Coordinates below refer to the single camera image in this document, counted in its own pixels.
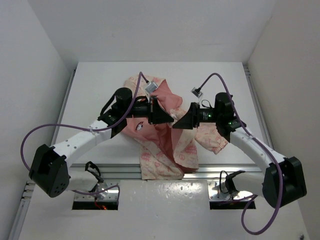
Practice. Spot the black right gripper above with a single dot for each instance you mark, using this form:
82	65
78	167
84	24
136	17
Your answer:
188	121

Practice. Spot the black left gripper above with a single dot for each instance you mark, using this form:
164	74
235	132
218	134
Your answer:
155	113

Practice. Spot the pink hooded kids jacket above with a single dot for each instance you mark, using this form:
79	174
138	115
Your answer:
166	153

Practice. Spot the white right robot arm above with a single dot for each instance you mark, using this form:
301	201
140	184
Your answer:
281	180

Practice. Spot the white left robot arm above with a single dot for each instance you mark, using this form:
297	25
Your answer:
50	169

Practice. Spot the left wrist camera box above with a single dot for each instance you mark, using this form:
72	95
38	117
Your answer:
150	87

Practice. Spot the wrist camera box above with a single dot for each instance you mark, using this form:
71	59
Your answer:
197	92
150	87

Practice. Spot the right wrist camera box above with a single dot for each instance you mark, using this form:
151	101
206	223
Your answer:
197	92

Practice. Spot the right metal arm base plate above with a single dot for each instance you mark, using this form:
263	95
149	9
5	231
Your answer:
216	195

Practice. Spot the aluminium rail right side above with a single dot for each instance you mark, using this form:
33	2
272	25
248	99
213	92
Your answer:
261	118

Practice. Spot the left metal arm base plate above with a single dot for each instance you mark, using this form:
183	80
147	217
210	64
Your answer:
109	195

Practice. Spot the aluminium rail front table edge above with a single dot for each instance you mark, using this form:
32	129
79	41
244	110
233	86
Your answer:
205	171

